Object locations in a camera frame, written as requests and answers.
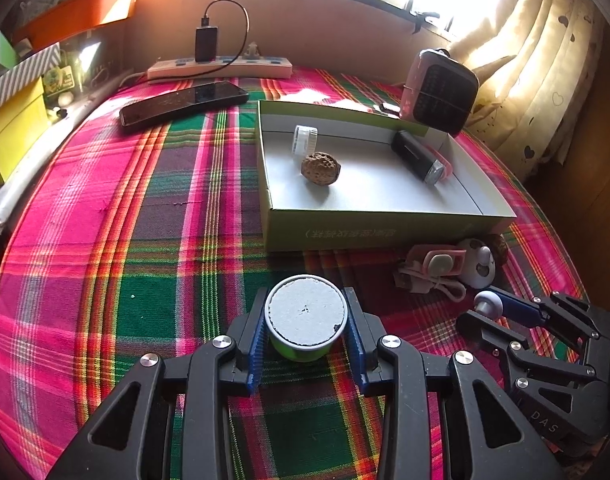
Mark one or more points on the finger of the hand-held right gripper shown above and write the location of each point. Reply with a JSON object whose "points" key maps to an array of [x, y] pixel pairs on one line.
{"points": [[485, 332], [517, 310]]}

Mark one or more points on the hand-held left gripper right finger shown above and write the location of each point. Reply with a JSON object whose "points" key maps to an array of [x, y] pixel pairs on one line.
{"points": [[357, 345]]}

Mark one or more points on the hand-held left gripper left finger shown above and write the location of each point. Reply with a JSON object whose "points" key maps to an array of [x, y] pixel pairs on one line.
{"points": [[255, 345]]}

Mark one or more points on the white knob hook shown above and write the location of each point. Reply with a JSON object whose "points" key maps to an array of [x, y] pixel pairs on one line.
{"points": [[487, 305]]}

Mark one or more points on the white round device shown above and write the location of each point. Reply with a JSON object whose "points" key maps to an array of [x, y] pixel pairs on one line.
{"points": [[480, 270]]}

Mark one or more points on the green white spool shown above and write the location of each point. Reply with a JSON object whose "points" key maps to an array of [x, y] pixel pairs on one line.
{"points": [[305, 310]]}

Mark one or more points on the pink clip device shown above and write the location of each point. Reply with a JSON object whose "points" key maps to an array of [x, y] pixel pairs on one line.
{"points": [[435, 262]]}

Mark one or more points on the green cardboard box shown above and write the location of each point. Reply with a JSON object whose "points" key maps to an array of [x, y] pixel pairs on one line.
{"points": [[375, 182]]}

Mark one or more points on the black power bank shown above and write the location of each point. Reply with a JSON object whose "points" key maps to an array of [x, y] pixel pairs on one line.
{"points": [[415, 157]]}

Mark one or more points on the white round cap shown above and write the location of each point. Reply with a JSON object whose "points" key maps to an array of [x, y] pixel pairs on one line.
{"points": [[305, 140]]}

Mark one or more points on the pink green plaid blanket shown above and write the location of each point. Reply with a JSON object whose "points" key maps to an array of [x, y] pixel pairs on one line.
{"points": [[135, 260]]}

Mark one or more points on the pink grey space heater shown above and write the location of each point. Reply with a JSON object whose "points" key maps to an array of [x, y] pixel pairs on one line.
{"points": [[437, 95]]}

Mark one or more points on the small black object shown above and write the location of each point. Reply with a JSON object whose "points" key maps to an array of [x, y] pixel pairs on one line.
{"points": [[389, 108]]}

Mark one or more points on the cream heart print curtain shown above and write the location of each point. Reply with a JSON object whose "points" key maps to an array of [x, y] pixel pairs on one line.
{"points": [[535, 60]]}

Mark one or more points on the black phone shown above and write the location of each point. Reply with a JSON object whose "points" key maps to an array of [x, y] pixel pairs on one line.
{"points": [[185, 102]]}

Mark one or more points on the beige power strip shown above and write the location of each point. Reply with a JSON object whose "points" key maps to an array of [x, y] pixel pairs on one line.
{"points": [[185, 69]]}

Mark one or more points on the white plug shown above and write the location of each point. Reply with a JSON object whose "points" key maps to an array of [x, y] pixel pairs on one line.
{"points": [[252, 50]]}

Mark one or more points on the black charger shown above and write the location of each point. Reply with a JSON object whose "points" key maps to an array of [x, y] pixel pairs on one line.
{"points": [[206, 45]]}

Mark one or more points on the yellow box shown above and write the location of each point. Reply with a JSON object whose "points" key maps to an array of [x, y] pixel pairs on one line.
{"points": [[15, 130]]}

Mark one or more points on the green yellow tin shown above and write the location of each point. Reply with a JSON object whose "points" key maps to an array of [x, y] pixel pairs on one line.
{"points": [[60, 80]]}

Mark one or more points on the striped box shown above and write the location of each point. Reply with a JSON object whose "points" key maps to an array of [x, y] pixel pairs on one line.
{"points": [[25, 72]]}

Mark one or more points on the orange tray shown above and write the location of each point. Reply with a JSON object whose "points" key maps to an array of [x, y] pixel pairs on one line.
{"points": [[85, 10]]}

